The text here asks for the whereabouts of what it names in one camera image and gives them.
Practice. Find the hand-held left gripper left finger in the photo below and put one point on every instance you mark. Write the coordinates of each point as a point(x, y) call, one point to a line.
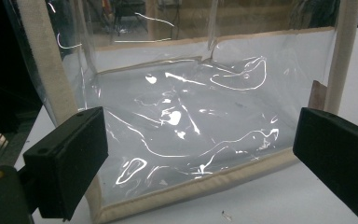
point(65, 161)

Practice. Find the black chair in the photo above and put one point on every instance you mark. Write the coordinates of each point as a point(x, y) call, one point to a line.
point(127, 12)

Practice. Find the clear plastic bag beige trim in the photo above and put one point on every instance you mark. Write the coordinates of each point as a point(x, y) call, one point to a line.
point(180, 124)

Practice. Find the brown tag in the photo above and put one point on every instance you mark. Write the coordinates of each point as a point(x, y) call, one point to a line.
point(317, 95)

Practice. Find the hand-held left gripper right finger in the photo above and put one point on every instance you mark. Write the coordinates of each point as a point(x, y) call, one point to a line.
point(338, 155)

